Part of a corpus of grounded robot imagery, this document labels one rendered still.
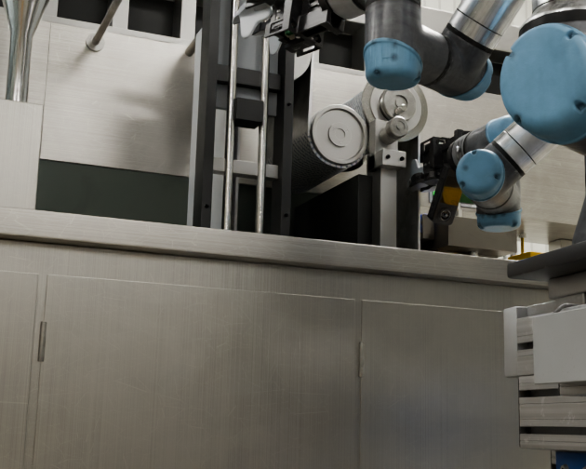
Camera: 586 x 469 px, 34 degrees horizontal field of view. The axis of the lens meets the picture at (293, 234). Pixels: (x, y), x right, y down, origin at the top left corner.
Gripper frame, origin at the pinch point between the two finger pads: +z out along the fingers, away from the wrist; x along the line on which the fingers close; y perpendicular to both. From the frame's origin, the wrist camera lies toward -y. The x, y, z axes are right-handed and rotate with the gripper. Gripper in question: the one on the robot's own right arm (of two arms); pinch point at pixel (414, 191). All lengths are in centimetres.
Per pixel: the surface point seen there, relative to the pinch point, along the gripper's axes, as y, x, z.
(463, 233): -9.2, -7.4, -6.5
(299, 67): 21.2, 26.6, -2.0
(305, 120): 11.1, 24.4, -0.6
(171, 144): 12, 43, 30
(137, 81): 25, 51, 30
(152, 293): -29, 60, -29
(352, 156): 4.5, 15.1, -2.4
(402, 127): 8.7, 9.0, -11.5
